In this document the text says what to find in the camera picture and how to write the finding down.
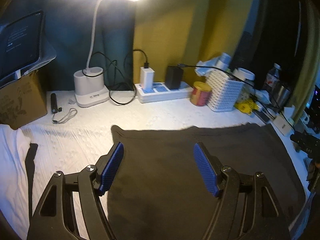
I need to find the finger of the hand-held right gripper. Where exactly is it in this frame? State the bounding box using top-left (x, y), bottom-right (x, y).
top-left (289, 131), bottom-right (305, 153)

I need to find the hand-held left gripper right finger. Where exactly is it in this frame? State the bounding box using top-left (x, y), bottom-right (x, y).
top-left (193, 142), bottom-right (292, 240)

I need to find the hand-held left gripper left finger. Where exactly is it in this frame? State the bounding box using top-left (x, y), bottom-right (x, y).
top-left (26, 142), bottom-right (125, 240)

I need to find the brown t-shirt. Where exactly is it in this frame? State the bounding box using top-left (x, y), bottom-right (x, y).
top-left (106, 123), bottom-right (307, 240)

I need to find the person's right hand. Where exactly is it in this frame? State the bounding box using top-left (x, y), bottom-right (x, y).
top-left (308, 159), bottom-right (320, 183)

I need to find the white mug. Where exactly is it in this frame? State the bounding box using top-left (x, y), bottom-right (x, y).
top-left (299, 110), bottom-right (311, 126)

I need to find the dark smartphone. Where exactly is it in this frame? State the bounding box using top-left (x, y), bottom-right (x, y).
top-left (254, 110), bottom-right (271, 123)

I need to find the white table cover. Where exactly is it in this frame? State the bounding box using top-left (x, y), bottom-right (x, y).
top-left (20, 90), bottom-right (310, 240)

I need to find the crumpled white paper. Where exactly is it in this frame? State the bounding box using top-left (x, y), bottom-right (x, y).
top-left (255, 89), bottom-right (273, 106)

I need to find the yellow snack packet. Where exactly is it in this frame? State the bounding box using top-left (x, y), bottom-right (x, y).
top-left (236, 99), bottom-right (260, 116)

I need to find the clear water bottle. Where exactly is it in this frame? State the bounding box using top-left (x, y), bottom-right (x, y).
top-left (265, 63), bottom-right (282, 91)

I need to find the white desk lamp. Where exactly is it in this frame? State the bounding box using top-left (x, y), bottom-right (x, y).
top-left (62, 0), bottom-right (148, 108)

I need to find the red can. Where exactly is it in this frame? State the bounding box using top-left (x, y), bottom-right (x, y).
top-left (190, 81), bottom-right (212, 106)

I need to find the white perforated basket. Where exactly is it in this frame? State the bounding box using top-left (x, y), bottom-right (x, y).
top-left (205, 70), bottom-right (245, 112)

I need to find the glass jar with white lid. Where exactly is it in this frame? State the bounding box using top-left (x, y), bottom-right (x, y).
top-left (234, 68), bottom-right (255, 99)

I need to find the yellow curtain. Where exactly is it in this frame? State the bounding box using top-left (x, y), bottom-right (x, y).
top-left (291, 0), bottom-right (320, 122)
top-left (134, 0), bottom-right (252, 87)

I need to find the white power strip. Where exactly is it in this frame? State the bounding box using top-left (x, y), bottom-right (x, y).
top-left (135, 81), bottom-right (194, 104)

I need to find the black charger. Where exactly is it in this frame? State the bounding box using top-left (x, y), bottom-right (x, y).
top-left (165, 66), bottom-right (184, 90)

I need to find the white cloth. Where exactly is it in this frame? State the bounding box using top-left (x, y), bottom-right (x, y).
top-left (0, 124), bottom-right (33, 222)

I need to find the crumpled white plastic bag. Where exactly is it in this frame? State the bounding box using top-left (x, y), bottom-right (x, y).
top-left (196, 57), bottom-right (221, 77)

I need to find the white bottle with blue cap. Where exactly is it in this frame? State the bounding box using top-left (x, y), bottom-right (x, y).
top-left (215, 52), bottom-right (232, 72)

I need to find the brown cardboard box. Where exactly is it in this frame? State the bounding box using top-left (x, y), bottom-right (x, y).
top-left (0, 69), bottom-right (48, 130)

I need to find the clear plastic sleeve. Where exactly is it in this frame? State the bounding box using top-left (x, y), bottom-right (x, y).
top-left (15, 42), bottom-right (57, 77)

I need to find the teal curtain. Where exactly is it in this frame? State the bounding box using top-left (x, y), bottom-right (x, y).
top-left (0, 0), bottom-right (137, 92)

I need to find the tablet screen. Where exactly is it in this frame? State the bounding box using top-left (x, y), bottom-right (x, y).
top-left (0, 10), bottom-right (45, 81)

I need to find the grey lanyard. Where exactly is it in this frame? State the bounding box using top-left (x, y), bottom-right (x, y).
top-left (52, 108), bottom-right (77, 124)

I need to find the black charging cable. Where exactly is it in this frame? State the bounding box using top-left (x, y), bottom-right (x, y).
top-left (89, 49), bottom-right (151, 105)

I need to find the black strap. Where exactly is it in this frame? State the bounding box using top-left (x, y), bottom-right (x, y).
top-left (25, 143), bottom-right (39, 218)

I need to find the long black cable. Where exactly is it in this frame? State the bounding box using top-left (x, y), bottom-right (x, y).
top-left (178, 64), bottom-right (288, 120)

